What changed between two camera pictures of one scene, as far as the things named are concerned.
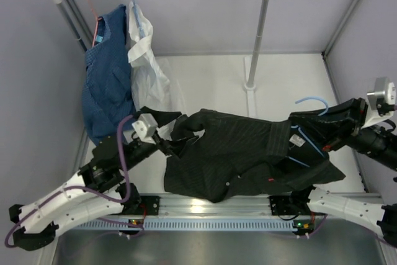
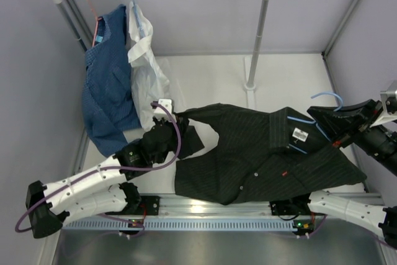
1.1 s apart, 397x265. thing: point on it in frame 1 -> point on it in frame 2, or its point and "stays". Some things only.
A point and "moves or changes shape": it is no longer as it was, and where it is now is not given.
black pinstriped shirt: [221, 157] moves or changes shape
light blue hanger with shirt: [136, 16] stays
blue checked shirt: [107, 92] stays
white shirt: [151, 87] stays
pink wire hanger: [97, 18] stays
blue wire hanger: [302, 132] -> [327, 93]
